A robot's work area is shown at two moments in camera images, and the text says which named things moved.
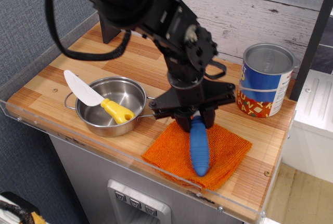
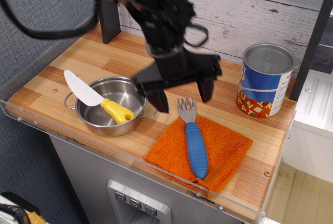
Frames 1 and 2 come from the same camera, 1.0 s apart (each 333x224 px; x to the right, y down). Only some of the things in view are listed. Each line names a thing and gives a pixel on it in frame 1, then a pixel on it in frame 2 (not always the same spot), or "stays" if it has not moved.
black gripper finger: [208, 113] -> [206, 87]
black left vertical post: [109, 28] stays
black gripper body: [189, 92] -> [184, 67]
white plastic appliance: [309, 149] stays
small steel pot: [124, 92] stays
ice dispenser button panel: [129, 205] stays
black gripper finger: [184, 122] -> [158, 99]
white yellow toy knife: [88, 96] stays
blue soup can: [266, 71] stays
